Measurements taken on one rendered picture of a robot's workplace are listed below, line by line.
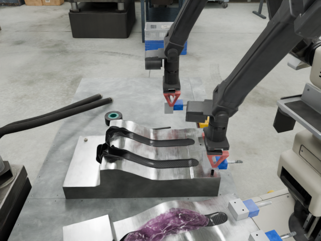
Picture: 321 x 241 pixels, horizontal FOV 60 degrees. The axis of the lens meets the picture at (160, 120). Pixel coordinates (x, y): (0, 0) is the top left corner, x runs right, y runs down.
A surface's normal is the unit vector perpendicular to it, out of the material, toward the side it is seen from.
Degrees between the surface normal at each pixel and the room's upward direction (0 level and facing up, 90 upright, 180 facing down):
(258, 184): 0
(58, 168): 0
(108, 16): 90
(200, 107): 30
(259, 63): 120
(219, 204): 0
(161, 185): 90
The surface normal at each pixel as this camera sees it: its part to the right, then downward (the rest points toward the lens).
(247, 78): -0.18, 0.89
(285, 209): 0.00, -0.82
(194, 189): 0.02, 0.58
